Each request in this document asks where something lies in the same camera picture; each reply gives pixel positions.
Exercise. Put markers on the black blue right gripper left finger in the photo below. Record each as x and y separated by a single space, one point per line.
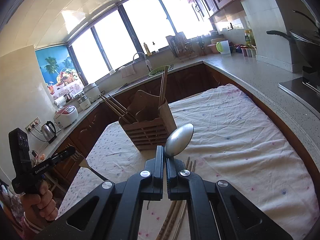
111 211

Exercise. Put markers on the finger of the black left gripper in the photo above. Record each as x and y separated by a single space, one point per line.
62 155

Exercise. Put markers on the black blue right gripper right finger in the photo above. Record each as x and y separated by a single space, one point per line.
218 210

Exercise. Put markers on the silver metal fork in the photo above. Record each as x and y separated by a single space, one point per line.
82 161

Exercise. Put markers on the wooden chopstick group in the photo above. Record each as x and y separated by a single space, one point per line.
162 87
175 217
167 219
164 83

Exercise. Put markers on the silver metal spoon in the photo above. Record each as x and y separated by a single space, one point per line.
178 140

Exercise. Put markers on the person's left hand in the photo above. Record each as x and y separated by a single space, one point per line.
40 208

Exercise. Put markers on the stainless electric kettle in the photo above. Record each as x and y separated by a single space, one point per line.
49 131

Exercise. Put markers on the white red rice cooker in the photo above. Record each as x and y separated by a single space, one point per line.
66 116

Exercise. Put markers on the small white steamer appliance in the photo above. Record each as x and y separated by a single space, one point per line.
83 101

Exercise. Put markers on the white pot cooker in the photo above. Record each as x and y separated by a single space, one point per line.
92 92

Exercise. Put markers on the tropical beach poster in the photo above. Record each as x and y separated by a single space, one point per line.
59 72

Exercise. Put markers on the wooden slatted utensil holder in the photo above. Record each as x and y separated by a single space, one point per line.
153 122

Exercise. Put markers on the chrome sink faucet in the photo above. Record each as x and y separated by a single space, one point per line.
140 56

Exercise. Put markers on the black gas stove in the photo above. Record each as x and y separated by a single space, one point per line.
305 89

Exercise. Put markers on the wooden knife block rack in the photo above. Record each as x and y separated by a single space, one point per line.
180 46

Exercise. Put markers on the white jug green lid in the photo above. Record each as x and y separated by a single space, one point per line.
223 47

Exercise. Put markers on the black wok with lid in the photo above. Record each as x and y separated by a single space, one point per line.
307 41

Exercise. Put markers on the wall power socket strip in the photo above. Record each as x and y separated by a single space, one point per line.
33 124

